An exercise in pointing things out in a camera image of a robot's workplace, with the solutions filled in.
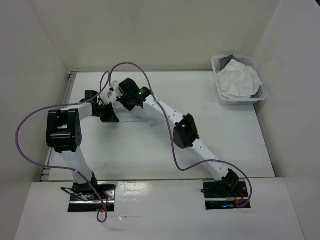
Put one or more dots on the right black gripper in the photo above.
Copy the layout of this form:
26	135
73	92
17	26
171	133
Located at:
129	107

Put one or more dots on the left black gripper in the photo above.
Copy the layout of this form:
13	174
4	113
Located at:
111	117

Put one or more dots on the white skirt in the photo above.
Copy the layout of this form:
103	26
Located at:
238	81
137	115

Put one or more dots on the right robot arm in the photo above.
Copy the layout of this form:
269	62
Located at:
183	131

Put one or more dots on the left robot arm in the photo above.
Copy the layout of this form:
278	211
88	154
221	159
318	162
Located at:
64	135

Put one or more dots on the dark garment in basket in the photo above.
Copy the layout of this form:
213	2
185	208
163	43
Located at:
225	61

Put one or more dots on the white skirt in basket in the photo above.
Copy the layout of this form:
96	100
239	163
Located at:
238	81

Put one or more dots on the white plastic laundry basket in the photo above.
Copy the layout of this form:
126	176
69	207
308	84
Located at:
261	94

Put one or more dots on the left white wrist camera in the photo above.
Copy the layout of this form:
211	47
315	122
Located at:
108	96

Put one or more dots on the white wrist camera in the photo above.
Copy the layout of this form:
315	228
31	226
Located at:
114	86
108	96

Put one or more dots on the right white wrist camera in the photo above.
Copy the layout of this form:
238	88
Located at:
114	86

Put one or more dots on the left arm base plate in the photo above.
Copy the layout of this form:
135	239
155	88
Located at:
86	200

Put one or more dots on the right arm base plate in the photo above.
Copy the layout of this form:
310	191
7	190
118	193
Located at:
214	199

